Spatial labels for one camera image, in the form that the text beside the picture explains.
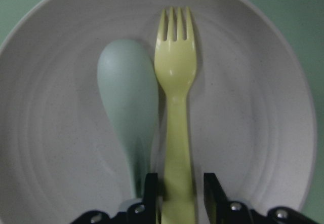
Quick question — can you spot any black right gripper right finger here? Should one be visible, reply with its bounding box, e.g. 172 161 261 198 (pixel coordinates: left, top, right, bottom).
204 173 228 223

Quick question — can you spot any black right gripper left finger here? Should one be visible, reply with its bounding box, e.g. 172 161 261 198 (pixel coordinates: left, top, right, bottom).
141 173 158 224

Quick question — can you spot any white round plate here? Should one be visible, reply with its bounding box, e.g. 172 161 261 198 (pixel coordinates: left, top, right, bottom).
0 0 317 224

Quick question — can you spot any yellow plastic fork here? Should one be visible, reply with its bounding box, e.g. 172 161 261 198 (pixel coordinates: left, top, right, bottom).
154 8 197 223

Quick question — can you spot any light green plastic spoon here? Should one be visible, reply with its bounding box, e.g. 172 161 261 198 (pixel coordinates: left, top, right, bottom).
97 39 158 197

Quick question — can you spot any light green plastic tray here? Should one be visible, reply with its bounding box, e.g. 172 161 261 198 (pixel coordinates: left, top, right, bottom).
1 0 323 222

